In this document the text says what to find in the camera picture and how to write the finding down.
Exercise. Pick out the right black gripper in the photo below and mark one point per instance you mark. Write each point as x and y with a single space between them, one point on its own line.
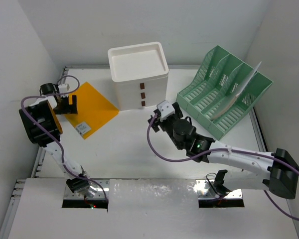
179 115

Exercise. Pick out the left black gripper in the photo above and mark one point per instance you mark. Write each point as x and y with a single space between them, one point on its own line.
69 109

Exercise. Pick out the yellow plastic folder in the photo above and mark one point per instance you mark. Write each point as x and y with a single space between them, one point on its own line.
94 111

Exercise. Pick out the white drawer cabinet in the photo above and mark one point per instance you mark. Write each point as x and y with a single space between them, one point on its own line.
139 74

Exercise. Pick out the clear document sleeve with papers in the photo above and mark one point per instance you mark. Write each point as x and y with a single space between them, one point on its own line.
229 101

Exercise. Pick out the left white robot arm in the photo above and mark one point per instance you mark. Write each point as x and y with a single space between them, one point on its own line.
43 128

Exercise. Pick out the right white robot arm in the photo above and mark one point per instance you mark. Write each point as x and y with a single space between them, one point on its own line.
276 171

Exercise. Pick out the green file organizer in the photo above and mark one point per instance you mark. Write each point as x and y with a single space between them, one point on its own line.
217 77

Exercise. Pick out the white foam board cover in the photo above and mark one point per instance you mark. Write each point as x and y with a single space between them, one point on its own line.
144 209

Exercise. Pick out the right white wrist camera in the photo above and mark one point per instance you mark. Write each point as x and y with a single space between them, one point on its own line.
166 109

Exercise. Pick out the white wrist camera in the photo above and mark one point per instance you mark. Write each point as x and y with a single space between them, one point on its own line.
63 88
166 109

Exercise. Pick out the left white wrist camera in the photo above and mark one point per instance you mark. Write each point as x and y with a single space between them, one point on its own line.
63 88

